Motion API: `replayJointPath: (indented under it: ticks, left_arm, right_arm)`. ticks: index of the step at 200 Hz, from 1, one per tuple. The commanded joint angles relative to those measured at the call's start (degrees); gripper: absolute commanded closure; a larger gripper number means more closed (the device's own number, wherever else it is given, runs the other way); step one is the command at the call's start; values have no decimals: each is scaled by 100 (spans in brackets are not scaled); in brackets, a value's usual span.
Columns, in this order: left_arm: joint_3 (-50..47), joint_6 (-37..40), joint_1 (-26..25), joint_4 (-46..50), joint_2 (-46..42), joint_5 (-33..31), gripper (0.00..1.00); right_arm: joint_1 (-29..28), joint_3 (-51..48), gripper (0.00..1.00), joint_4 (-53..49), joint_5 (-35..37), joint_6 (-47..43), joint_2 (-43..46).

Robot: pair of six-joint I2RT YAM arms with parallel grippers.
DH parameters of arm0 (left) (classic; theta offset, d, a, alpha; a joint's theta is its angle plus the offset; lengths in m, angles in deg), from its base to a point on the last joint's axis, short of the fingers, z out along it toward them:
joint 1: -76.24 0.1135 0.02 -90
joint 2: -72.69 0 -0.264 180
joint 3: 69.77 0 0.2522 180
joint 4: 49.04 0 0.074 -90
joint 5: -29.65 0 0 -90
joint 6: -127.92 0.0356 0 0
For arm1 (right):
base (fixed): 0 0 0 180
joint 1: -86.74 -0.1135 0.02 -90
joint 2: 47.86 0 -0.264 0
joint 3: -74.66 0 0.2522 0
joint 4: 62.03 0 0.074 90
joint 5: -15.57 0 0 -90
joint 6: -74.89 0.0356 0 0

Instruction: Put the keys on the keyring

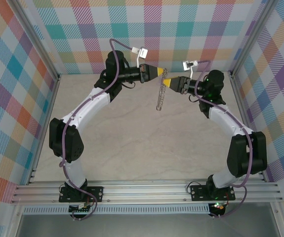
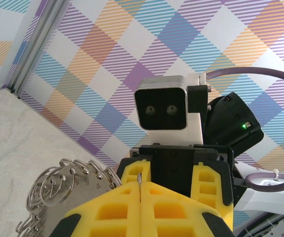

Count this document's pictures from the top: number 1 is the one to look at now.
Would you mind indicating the metal plate with key rings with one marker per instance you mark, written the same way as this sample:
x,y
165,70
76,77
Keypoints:
x,y
162,93

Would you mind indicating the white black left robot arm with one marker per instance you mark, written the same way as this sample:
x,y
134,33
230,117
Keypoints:
x,y
67,143

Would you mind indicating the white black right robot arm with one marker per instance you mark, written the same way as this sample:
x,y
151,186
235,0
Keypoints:
x,y
245,155

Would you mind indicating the small black controller board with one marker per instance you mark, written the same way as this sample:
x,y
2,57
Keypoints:
x,y
218,208
81,209

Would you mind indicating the grey metal sheet panel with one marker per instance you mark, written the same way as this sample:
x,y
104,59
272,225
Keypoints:
x,y
144,227

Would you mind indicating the white left camera bracket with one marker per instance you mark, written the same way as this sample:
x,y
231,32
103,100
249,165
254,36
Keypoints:
x,y
138,61

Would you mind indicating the white camera bracket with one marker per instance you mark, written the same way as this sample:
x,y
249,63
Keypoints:
x,y
138,61
192,72

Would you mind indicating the white right camera bracket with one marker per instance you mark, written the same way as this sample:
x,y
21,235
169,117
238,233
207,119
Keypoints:
x,y
192,72

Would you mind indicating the aluminium side floor rail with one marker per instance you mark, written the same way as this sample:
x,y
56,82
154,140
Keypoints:
x,y
240,98
44,128

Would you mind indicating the aluminium frame post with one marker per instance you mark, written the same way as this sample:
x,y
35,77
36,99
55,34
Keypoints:
x,y
36,39
248,37

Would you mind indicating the wide aluminium base rail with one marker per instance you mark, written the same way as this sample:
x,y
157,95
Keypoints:
x,y
144,191

